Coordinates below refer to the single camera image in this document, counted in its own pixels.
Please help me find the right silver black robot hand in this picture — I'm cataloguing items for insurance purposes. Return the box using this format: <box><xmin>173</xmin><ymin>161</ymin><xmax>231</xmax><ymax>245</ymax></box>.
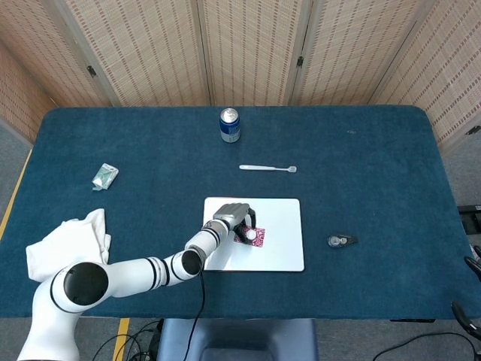
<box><xmin>450</xmin><ymin>255</ymin><xmax>481</xmax><ymax>339</ymax></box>

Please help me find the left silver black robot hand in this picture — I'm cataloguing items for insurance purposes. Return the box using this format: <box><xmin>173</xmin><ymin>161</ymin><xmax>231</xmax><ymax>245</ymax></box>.
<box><xmin>212</xmin><ymin>202</ymin><xmax>259</xmax><ymax>245</ymax></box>

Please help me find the pink patterned paper piece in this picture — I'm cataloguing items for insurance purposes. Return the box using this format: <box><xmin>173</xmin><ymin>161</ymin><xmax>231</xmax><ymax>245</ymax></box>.
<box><xmin>233</xmin><ymin>225</ymin><xmax>266</xmax><ymax>248</ymax></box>

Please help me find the white rectangular board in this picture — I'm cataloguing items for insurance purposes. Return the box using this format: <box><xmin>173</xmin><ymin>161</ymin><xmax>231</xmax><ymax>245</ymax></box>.
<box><xmin>200</xmin><ymin>197</ymin><xmax>305</xmax><ymax>272</ymax></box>

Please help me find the white toothbrush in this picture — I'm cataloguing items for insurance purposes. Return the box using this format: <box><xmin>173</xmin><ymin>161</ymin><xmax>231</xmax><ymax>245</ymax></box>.
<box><xmin>239</xmin><ymin>164</ymin><xmax>298</xmax><ymax>174</ymax></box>

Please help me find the blue silver soda can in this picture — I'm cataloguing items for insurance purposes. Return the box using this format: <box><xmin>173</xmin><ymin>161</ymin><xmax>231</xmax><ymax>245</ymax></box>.
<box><xmin>219</xmin><ymin>108</ymin><xmax>241</xmax><ymax>144</ymax></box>

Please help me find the black equipment box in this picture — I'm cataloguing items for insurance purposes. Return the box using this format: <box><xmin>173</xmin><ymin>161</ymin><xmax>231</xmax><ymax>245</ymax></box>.
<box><xmin>457</xmin><ymin>205</ymin><xmax>481</xmax><ymax>235</ymax></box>

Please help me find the blue tablecloth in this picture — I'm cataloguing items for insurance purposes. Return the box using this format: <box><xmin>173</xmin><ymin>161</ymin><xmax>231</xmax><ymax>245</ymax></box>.
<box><xmin>0</xmin><ymin>105</ymin><xmax>470</xmax><ymax>320</ymax></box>

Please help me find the blue grey correction tape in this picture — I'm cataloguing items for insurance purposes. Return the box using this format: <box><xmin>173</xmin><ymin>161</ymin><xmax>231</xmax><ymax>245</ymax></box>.
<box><xmin>326</xmin><ymin>234</ymin><xmax>359</xmax><ymax>249</ymax></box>

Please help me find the white cloth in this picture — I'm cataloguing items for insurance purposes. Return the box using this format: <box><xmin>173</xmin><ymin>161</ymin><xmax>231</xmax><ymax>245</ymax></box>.
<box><xmin>25</xmin><ymin>208</ymin><xmax>112</xmax><ymax>281</ymax></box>

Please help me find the woven bamboo folding screen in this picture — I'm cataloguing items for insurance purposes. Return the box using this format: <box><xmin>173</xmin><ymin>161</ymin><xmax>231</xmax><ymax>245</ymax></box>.
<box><xmin>0</xmin><ymin>0</ymin><xmax>481</xmax><ymax>146</ymax></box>

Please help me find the yellow floor tape strip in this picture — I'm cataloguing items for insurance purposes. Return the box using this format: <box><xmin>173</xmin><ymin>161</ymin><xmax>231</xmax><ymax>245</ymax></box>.
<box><xmin>111</xmin><ymin>317</ymin><xmax>131</xmax><ymax>361</ymax></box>
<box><xmin>0</xmin><ymin>148</ymin><xmax>33</xmax><ymax>241</ymax></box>

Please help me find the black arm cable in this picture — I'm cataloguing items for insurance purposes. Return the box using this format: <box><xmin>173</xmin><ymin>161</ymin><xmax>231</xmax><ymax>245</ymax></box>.
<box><xmin>186</xmin><ymin>268</ymin><xmax>207</xmax><ymax>361</ymax></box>

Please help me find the black floor cable bundle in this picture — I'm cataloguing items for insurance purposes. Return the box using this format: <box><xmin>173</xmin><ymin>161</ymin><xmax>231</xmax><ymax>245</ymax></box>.
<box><xmin>92</xmin><ymin>319</ymin><xmax>165</xmax><ymax>361</ymax></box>

